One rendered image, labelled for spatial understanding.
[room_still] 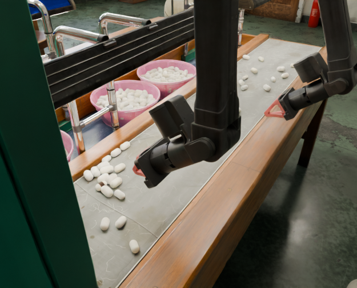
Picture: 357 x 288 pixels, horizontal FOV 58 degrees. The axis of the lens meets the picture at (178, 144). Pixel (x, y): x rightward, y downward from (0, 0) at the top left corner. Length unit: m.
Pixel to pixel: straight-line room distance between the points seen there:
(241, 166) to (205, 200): 0.17
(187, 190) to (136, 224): 0.17
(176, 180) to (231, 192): 0.16
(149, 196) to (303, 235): 1.13
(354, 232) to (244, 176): 1.15
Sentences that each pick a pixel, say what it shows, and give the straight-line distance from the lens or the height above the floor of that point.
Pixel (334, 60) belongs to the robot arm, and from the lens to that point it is 0.90.
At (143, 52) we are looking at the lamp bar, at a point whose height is 1.07.
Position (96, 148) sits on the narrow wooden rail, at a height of 0.76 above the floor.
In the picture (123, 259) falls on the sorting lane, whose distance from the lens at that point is 0.72.
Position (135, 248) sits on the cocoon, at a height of 0.76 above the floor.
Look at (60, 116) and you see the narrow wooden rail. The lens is 1.25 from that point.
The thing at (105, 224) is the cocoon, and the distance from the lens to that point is 0.76.
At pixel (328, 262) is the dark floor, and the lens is 1.75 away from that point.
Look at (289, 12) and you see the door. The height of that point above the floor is 0.12.
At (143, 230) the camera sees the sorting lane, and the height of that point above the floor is 0.74.
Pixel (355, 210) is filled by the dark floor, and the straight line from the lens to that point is 2.06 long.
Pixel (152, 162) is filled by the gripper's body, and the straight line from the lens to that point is 0.63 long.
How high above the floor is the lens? 1.32
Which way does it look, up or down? 35 degrees down
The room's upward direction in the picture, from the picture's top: straight up
